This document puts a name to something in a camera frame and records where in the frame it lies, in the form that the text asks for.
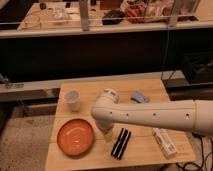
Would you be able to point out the orange ceramic bowl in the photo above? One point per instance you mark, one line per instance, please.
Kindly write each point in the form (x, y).
(75, 137)

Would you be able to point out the metal post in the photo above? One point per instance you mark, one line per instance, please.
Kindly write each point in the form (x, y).
(84, 15)

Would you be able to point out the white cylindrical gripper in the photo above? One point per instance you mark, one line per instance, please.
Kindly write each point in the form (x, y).
(108, 136)

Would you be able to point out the black crate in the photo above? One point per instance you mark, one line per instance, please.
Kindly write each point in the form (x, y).
(198, 67)

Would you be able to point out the black striped rectangular block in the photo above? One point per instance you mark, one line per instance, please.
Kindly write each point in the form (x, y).
(121, 144)

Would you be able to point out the white plastic cup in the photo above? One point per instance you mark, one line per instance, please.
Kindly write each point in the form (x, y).
(72, 99)

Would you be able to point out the blue toy object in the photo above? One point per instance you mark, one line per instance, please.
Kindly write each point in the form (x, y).
(140, 98)

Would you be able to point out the black bag on bench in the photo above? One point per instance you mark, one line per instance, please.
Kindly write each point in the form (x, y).
(113, 17)

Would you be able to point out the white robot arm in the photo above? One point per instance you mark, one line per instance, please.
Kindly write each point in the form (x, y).
(194, 116)

